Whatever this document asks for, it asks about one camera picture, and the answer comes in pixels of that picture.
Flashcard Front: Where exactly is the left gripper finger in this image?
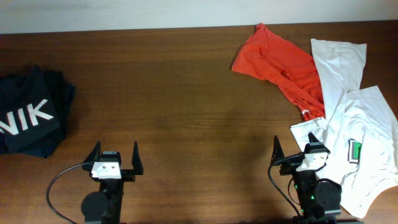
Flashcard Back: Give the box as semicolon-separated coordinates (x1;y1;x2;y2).
131;141;144;174
84;141;101;164

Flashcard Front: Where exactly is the orange t-shirt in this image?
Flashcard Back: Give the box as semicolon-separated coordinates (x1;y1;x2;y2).
231;23;325;121

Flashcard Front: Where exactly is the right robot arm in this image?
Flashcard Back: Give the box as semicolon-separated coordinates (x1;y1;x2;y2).
268;133;342;224

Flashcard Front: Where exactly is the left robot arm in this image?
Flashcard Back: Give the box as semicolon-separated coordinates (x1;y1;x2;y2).
81;142;144;224

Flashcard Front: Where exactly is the white t-shirt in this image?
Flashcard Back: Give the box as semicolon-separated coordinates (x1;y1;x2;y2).
290;39;397;218

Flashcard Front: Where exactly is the folded dark navy t-shirt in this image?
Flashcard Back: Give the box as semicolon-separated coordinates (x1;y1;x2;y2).
1;66;75;158

